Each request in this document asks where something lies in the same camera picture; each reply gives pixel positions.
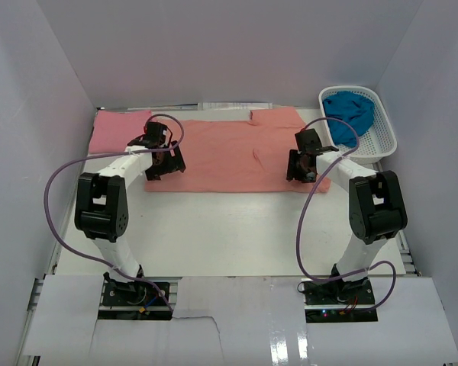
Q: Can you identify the white plastic basket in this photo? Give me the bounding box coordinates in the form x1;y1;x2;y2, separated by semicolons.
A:
318;85;397;165

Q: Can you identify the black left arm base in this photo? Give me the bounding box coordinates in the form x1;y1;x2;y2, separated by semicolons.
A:
98;282;172;321

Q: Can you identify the salmon orange t shirt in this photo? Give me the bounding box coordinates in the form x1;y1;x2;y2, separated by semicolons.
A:
144;108;313;193

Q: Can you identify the blue t shirt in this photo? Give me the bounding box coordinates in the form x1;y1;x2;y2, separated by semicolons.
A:
322;91;375;148

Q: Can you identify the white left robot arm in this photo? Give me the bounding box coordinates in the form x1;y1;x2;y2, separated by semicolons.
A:
74;120;185;278

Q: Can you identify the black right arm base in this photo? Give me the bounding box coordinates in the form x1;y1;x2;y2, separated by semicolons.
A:
297;279;379;324

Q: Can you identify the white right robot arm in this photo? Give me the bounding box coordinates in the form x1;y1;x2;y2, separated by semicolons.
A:
287;129;408;292

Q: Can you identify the folded pink t shirt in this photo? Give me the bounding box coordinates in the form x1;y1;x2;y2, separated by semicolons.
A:
89;110;152;154

